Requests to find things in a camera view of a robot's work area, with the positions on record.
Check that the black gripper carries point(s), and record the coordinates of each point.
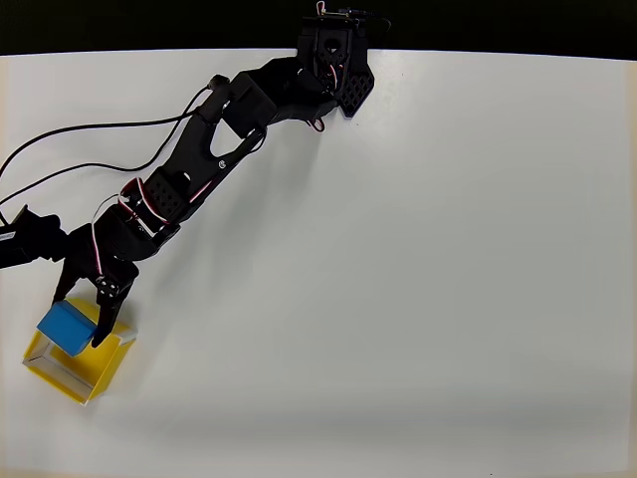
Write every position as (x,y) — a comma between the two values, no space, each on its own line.
(89,269)

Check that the blue cube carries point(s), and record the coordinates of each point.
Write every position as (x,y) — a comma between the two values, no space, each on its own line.
(64,328)

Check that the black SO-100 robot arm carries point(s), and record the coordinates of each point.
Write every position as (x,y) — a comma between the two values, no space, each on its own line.
(209,144)

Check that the yellow open box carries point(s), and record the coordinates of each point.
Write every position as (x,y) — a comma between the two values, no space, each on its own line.
(94,368)

